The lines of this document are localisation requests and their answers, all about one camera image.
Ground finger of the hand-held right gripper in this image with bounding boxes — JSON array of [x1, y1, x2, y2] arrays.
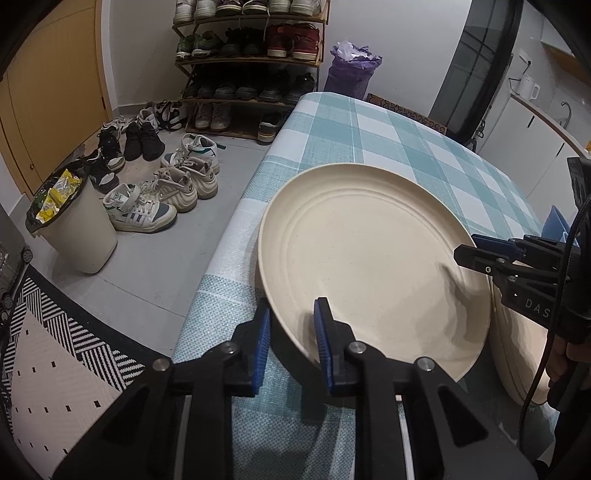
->
[[471, 233, 568, 259], [453, 244, 561, 287]]

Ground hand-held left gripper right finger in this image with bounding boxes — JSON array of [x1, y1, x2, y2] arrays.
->
[[313, 296, 539, 480]]

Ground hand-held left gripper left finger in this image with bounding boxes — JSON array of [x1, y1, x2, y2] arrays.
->
[[51, 302, 273, 480]]

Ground cream plate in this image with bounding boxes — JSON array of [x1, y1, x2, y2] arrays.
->
[[257, 164, 492, 384], [489, 258, 557, 403]]

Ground person's right hand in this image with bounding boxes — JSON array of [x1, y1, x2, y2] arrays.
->
[[544, 335, 591, 393]]

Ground white base cabinets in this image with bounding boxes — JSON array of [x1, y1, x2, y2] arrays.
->
[[475, 90, 591, 195]]

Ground teal checked tablecloth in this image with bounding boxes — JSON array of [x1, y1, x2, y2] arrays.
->
[[173, 91, 561, 480]]

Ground patterned cardboard sheet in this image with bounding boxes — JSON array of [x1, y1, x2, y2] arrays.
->
[[367, 93, 448, 136]]

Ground white electric kettle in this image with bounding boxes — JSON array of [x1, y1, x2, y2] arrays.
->
[[515, 74, 541, 100]]

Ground scattered sneakers group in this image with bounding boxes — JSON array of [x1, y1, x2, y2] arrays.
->
[[76, 99, 222, 234]]

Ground black framed glass door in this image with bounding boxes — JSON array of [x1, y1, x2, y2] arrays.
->
[[427, 0, 522, 144]]

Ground black white striped rug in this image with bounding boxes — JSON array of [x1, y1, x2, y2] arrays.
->
[[0, 265, 171, 480]]

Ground cream trash bin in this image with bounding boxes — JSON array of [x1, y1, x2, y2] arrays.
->
[[25, 168, 118, 274]]

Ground purple plastic bag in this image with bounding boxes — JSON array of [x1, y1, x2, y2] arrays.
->
[[323, 41, 383, 100]]

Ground yellow snack wrappers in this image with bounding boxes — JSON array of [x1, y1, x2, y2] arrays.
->
[[34, 168, 83, 222]]

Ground wooden shoe rack with shoes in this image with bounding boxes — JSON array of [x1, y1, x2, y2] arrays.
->
[[173, 0, 321, 144]]

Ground wooden door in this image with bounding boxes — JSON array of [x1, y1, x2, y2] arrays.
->
[[0, 0, 112, 195]]

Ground white wall cabinets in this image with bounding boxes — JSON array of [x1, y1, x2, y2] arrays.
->
[[540, 28, 591, 70]]

